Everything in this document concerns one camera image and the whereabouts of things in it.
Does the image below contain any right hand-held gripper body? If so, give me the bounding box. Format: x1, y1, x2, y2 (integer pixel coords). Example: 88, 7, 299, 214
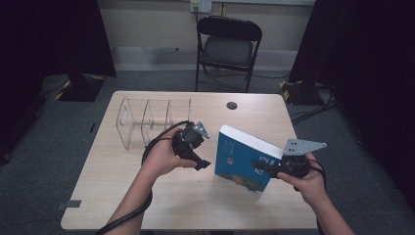
269, 138, 328, 179

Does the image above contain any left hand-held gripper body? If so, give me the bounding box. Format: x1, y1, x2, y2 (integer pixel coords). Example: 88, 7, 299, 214
171, 120, 211, 161

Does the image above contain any blue paperback book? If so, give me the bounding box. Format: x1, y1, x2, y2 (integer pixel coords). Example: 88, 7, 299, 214
213, 123, 285, 199

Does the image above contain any clear acrylic book rack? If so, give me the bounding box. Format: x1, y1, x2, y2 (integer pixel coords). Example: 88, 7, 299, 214
115, 96, 193, 152

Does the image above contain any person's right hand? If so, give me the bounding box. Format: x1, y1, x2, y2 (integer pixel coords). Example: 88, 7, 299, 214
276, 152, 330, 210

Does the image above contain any person's left hand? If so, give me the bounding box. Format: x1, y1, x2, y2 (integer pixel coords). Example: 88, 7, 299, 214
140, 126, 198, 179

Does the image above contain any black stand base yellow tape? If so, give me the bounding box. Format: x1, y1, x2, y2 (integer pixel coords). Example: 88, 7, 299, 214
278, 79, 325, 107
39, 72, 108, 103

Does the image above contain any black folding chair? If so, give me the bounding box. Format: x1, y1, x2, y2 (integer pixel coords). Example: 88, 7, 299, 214
195, 15, 264, 94

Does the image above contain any black curtain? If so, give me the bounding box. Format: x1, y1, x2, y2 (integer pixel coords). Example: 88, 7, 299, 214
288, 0, 415, 212
0, 0, 117, 165

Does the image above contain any grey floor tape strip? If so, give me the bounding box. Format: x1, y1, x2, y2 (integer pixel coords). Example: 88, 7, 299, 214
54, 199, 83, 212

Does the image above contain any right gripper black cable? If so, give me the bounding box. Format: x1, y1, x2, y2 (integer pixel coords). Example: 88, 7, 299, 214
307, 158, 328, 235

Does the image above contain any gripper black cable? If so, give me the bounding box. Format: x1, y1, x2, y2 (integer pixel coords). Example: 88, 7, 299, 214
93, 119, 192, 235
307, 158, 328, 235

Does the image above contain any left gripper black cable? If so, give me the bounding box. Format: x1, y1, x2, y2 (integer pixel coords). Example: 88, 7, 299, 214
93, 119, 192, 235

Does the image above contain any black floor cables bundle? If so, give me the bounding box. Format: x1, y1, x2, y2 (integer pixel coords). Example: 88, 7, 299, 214
289, 83, 340, 127

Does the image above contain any thin black floor cable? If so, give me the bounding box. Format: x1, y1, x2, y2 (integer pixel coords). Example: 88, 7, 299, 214
199, 69, 291, 93

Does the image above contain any white wall outlet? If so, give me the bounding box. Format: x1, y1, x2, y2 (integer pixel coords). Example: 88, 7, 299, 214
190, 0, 213, 15

